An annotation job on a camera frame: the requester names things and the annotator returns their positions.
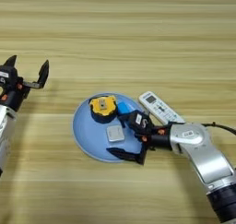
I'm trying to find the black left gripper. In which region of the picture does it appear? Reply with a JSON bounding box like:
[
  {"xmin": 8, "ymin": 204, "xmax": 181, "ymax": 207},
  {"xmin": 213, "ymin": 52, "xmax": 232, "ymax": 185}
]
[{"xmin": 0, "ymin": 54, "xmax": 51, "ymax": 112}]

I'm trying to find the white remote control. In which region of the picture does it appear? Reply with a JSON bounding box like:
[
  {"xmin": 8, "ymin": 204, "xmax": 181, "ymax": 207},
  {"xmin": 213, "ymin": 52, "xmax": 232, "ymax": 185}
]
[{"xmin": 137, "ymin": 90, "xmax": 186, "ymax": 126}]

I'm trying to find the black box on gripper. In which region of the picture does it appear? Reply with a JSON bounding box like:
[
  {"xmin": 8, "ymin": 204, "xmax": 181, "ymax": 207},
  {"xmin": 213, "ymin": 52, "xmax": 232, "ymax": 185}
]
[
  {"xmin": 126, "ymin": 109, "xmax": 153, "ymax": 136},
  {"xmin": 0, "ymin": 65, "xmax": 19, "ymax": 88}
]

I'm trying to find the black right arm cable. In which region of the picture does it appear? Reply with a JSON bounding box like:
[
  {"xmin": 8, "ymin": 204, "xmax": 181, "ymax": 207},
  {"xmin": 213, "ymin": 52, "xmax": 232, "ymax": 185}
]
[{"xmin": 167, "ymin": 120, "xmax": 236, "ymax": 136}]

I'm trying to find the light blue round plate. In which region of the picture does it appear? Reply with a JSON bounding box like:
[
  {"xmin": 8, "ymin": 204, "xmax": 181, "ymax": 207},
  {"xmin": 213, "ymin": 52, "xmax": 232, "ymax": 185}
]
[{"xmin": 72, "ymin": 91, "xmax": 150, "ymax": 163}]

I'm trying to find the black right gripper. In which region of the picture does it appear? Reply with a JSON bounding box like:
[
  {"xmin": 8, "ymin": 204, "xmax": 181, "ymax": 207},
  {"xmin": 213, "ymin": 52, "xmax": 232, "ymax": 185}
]
[{"xmin": 105, "ymin": 110, "xmax": 173, "ymax": 167}]

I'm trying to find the silver square metal box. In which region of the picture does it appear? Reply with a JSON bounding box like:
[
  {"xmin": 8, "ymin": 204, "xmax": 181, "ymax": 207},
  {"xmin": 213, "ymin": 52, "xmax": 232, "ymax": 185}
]
[{"xmin": 105, "ymin": 124, "xmax": 126, "ymax": 143}]

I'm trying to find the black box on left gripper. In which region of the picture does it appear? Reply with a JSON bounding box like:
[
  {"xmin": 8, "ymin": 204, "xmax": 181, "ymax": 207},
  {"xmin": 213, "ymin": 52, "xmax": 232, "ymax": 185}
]
[{"xmin": 0, "ymin": 65, "xmax": 19, "ymax": 88}]

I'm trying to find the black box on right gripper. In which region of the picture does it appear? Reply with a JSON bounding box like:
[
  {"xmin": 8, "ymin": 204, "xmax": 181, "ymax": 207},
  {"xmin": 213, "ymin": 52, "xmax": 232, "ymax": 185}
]
[{"xmin": 126, "ymin": 109, "xmax": 153, "ymax": 136}]

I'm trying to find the yellow and navy tape measure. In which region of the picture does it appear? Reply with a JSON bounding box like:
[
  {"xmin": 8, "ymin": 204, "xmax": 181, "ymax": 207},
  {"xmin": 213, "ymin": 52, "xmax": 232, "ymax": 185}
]
[{"xmin": 88, "ymin": 93, "xmax": 120, "ymax": 124}]

